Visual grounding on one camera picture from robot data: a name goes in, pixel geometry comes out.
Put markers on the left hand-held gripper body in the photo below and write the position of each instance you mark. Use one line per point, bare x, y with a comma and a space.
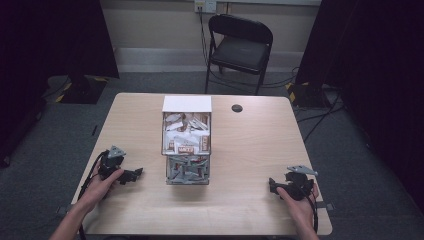
112, 162

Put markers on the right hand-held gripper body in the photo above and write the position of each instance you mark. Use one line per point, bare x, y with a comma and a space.
299, 183

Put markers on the person's right hand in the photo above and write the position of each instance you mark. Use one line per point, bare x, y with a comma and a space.
300, 210

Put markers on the person's left hand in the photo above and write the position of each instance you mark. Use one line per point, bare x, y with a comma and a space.
96, 190

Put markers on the grey table edge clamp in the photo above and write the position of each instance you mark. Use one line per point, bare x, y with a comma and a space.
325, 206

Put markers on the small black floor strip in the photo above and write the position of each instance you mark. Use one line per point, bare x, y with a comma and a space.
94, 130

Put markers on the pile of grey packets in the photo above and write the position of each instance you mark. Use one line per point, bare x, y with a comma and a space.
187, 168

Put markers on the small clear box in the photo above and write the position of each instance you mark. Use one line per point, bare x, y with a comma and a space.
187, 181

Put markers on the pile of white brown packets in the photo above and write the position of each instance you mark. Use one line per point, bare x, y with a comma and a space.
186, 135

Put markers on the black stand base striped tape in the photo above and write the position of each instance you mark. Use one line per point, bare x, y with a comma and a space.
308, 95
83, 91

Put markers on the large clear box white lid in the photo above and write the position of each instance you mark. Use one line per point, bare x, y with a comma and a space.
186, 106

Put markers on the black folding chair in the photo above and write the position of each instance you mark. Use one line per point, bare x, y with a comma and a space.
241, 50

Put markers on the dark curtain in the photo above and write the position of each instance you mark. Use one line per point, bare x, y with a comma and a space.
373, 66
50, 40

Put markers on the white wall socket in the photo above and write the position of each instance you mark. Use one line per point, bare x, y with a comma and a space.
205, 6

